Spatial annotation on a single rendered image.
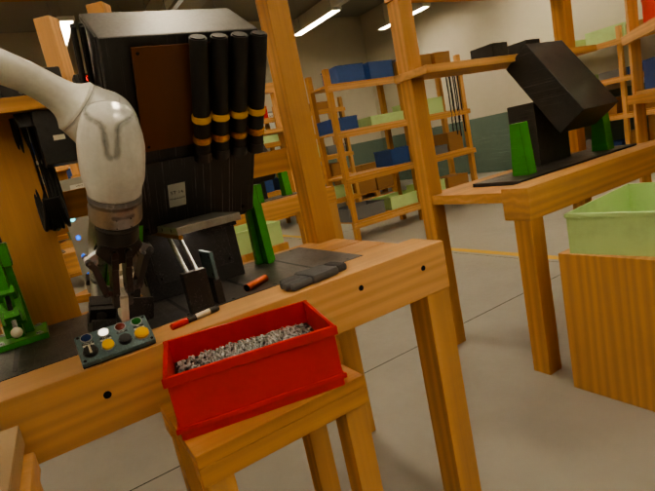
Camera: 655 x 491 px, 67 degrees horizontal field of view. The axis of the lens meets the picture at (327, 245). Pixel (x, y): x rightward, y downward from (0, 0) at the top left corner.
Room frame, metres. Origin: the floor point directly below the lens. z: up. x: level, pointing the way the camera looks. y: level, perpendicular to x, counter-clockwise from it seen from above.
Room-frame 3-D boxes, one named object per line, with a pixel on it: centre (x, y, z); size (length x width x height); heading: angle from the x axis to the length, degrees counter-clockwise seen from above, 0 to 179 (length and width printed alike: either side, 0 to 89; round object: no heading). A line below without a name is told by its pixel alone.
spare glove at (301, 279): (1.31, 0.06, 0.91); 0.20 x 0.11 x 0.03; 127
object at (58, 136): (1.52, 0.68, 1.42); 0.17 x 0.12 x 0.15; 120
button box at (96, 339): (1.04, 0.50, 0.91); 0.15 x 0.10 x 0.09; 120
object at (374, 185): (11.42, -1.15, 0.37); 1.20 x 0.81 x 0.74; 122
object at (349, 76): (7.14, -1.31, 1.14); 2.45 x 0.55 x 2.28; 120
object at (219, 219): (1.35, 0.36, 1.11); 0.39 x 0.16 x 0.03; 30
